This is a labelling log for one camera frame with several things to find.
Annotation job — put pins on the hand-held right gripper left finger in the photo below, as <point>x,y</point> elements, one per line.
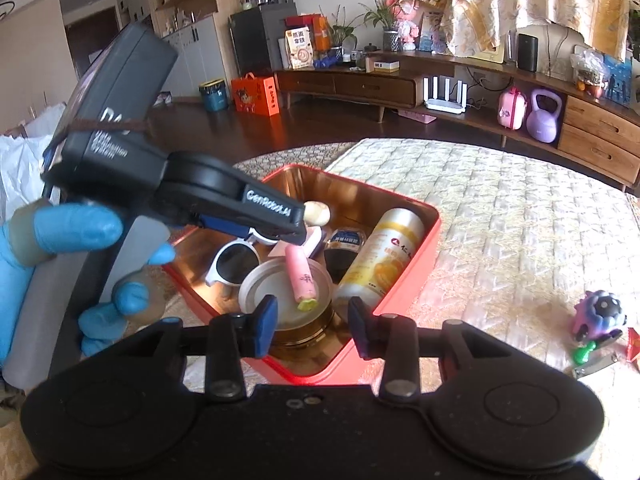
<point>265,325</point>

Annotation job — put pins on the pink white small box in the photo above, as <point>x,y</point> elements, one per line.
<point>316,240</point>

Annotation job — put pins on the pink doll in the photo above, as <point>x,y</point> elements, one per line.
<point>410,20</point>

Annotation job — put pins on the blue small object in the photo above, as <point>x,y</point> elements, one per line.
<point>326,63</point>

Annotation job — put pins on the person's left hand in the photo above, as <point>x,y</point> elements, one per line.
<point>75,227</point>

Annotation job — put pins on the black speaker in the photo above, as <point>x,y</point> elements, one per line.
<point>527,52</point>

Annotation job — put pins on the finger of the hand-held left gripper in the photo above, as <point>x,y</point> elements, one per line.
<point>272,210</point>

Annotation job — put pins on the illustrated picture card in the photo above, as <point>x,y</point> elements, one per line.
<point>432,30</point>

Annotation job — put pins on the white plastic bag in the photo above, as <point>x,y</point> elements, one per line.
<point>20,160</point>

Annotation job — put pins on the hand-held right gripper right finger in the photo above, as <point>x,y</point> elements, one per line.
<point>360,330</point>

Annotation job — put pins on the black mini fridge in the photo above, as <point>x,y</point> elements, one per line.
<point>257,35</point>

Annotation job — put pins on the small potted plant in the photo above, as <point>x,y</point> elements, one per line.
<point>337,52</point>

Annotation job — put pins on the round tin can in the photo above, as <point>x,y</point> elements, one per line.
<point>272,285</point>

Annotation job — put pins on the purple blue toy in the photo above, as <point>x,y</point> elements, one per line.
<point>597,315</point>

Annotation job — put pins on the dark lidded jar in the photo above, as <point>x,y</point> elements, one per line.
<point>345,242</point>

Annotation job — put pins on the wooden TV cabinet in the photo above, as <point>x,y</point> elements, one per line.
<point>595,120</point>

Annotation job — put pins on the white router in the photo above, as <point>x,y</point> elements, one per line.
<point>445,106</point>

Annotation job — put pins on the clear plastic bag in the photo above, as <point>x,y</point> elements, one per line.
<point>590,72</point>

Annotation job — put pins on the orange red box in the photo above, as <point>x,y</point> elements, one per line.
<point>320,30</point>

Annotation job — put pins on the pink sausage toy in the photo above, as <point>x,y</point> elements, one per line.
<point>300,275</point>

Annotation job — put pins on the yellow white bottle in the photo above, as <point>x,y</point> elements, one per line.
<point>385,255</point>

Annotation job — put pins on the pink toy suitcase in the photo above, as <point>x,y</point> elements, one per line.
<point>511,110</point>

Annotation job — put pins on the green toy piece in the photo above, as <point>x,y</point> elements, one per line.
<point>582,355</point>

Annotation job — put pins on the pink mat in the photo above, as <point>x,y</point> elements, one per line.
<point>417,116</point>

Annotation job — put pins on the blue printed bag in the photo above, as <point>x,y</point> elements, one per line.
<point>617,80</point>

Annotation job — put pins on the white sunglasses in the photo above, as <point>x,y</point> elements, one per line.
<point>235,262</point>

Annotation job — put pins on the potted plant striped pot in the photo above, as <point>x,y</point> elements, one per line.
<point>390,40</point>

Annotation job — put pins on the wooden wall shelf unit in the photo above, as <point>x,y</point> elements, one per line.
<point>190,55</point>

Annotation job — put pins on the teal bucket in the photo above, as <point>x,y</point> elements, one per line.
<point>214,97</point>

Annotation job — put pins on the purple kettlebell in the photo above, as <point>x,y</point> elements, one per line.
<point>542,125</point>

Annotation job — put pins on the small white ball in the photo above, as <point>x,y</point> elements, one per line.
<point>317,212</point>

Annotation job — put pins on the red tin box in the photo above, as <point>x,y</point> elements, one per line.
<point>400,300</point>

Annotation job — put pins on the white orange snack box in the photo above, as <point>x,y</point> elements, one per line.
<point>299,50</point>

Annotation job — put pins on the orange gift box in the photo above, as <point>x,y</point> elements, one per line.
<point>252,97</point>

